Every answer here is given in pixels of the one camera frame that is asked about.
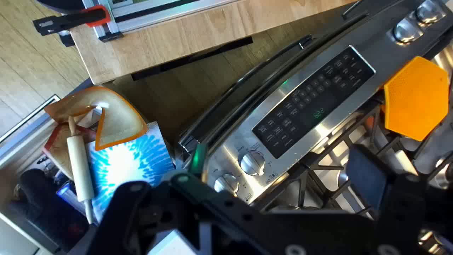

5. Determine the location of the silver stove knob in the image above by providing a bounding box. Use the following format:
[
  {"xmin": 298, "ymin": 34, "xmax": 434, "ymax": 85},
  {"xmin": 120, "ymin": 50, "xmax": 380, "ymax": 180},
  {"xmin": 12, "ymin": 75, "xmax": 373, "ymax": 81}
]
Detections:
[
  {"xmin": 392, "ymin": 17, "xmax": 424, "ymax": 46},
  {"xmin": 239, "ymin": 149, "xmax": 266, "ymax": 177},
  {"xmin": 212, "ymin": 173, "xmax": 240, "ymax": 196},
  {"xmin": 414, "ymin": 0, "xmax": 446, "ymax": 26}
]

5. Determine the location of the aluminium frame rail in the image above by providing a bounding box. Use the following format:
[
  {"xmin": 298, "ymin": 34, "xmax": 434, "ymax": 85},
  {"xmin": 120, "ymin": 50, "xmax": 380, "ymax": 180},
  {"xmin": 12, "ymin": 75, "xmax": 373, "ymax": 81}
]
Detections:
[{"xmin": 82, "ymin": 0, "xmax": 237, "ymax": 43}]

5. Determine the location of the blue white patterned cloth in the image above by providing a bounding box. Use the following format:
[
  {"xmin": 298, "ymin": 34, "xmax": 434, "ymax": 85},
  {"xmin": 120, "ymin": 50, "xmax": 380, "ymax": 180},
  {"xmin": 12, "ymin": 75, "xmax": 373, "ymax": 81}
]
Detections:
[{"xmin": 86, "ymin": 121, "xmax": 175, "ymax": 224}]

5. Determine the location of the tan orange-edged mat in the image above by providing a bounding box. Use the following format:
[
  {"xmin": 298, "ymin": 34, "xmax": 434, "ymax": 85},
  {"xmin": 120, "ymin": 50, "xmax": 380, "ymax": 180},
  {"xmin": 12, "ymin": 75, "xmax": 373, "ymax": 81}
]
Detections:
[{"xmin": 42, "ymin": 84, "xmax": 148, "ymax": 182}]

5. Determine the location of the oven door handle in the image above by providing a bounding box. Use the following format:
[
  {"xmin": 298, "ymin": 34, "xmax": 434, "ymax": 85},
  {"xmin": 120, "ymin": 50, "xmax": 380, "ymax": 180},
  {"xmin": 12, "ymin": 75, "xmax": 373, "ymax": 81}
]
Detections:
[{"xmin": 177, "ymin": 34, "xmax": 315, "ymax": 149}]

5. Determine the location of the stainless steel stove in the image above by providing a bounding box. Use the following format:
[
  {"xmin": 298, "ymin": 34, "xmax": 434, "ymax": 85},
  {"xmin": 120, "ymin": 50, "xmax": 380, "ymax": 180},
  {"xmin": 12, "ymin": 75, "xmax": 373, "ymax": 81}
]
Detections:
[{"xmin": 177, "ymin": 0, "xmax": 453, "ymax": 255}]

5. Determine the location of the metal drawer handle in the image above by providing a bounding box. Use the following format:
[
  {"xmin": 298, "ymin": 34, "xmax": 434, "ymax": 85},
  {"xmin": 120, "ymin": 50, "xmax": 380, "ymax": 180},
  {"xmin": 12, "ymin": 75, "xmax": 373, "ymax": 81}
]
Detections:
[{"xmin": 0, "ymin": 94, "xmax": 62, "ymax": 145}]

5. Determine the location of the wooden rolling pin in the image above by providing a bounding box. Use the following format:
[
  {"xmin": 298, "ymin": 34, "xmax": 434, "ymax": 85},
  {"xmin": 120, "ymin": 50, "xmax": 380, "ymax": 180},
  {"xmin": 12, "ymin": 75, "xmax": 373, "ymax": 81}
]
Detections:
[{"xmin": 65, "ymin": 115, "xmax": 96, "ymax": 227}]

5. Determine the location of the orange hexagonal silicone trivet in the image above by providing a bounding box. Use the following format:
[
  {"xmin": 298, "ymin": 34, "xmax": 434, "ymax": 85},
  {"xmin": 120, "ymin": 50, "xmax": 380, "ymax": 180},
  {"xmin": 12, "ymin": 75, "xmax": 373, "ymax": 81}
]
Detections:
[{"xmin": 382, "ymin": 55, "xmax": 450, "ymax": 143}]

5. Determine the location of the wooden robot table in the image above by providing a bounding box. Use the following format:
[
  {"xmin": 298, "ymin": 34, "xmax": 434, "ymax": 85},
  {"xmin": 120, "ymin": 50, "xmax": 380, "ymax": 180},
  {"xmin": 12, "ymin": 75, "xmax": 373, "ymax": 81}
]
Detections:
[{"xmin": 68, "ymin": 0, "xmax": 359, "ymax": 87}]

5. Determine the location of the black red clamp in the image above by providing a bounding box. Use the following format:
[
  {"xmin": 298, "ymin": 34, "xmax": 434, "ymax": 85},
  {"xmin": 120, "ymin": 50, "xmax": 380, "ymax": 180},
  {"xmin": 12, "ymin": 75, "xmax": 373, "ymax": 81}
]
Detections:
[{"xmin": 32, "ymin": 4, "xmax": 113, "ymax": 37}]

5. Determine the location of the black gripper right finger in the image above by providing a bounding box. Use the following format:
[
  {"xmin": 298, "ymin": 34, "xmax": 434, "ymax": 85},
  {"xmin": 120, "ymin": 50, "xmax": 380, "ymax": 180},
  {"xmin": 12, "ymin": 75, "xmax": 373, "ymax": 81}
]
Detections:
[{"xmin": 346, "ymin": 143, "xmax": 427, "ymax": 255}]

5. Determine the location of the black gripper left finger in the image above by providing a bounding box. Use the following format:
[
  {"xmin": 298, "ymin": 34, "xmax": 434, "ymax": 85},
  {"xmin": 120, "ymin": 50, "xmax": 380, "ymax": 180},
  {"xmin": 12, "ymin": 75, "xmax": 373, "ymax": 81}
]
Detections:
[{"xmin": 87, "ymin": 180, "xmax": 161, "ymax": 255}]

